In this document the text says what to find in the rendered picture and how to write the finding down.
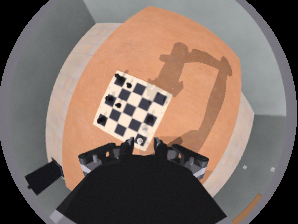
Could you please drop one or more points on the chessboard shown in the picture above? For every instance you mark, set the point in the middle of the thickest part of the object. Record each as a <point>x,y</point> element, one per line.
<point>137,103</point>

